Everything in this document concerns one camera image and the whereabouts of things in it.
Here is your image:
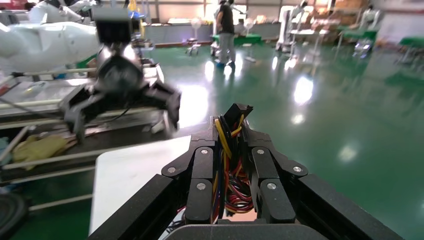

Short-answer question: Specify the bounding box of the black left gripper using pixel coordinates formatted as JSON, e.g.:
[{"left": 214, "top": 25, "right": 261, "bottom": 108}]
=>
[{"left": 59, "top": 43, "right": 182, "bottom": 143}]

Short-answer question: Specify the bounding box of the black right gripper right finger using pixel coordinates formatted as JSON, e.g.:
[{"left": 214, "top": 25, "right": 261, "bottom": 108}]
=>
[{"left": 241, "top": 127, "right": 309, "bottom": 224}]

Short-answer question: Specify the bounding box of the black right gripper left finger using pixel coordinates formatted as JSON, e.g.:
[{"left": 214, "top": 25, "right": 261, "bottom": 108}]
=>
[{"left": 161, "top": 115, "right": 220, "bottom": 225}]

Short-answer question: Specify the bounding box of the white table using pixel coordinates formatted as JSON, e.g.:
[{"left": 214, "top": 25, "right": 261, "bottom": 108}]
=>
[{"left": 88, "top": 135, "right": 193, "bottom": 234}]

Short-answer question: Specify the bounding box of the clear acrylic divided tray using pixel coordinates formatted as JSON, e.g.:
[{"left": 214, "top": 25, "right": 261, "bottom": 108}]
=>
[{"left": 0, "top": 77, "right": 84, "bottom": 112}]

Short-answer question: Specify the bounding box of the yellow cloth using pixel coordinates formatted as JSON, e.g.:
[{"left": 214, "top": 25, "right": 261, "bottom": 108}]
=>
[{"left": 12, "top": 135, "right": 72, "bottom": 171}]

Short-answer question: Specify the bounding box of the standing person black shirt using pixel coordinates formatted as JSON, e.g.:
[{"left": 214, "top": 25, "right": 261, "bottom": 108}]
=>
[{"left": 215, "top": 0, "right": 237, "bottom": 69}]

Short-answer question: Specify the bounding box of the green table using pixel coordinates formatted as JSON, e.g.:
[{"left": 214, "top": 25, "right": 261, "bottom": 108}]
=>
[
  {"left": 397, "top": 36, "right": 424, "bottom": 65},
  {"left": 337, "top": 29, "right": 379, "bottom": 51},
  {"left": 211, "top": 33, "right": 263, "bottom": 47}
]

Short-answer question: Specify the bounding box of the large black round base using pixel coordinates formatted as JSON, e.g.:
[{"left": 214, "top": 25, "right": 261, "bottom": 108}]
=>
[{"left": 0, "top": 193, "right": 29, "bottom": 240}]

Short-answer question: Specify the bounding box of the white robot on stand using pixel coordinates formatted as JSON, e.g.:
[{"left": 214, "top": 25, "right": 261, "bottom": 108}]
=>
[
  {"left": 276, "top": 4, "right": 299, "bottom": 54},
  {"left": 352, "top": 8, "right": 382, "bottom": 60}
]

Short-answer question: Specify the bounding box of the white frame pipe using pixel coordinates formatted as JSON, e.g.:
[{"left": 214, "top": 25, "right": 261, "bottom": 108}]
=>
[
  {"left": 0, "top": 125, "right": 31, "bottom": 162},
  {"left": 1, "top": 145, "right": 123, "bottom": 170},
  {"left": 0, "top": 67, "right": 99, "bottom": 78},
  {"left": 28, "top": 193, "right": 94, "bottom": 212},
  {"left": 9, "top": 165, "right": 97, "bottom": 185}
]

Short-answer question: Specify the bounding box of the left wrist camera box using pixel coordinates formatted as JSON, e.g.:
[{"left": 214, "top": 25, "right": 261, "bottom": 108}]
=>
[{"left": 92, "top": 8, "right": 133, "bottom": 45}]

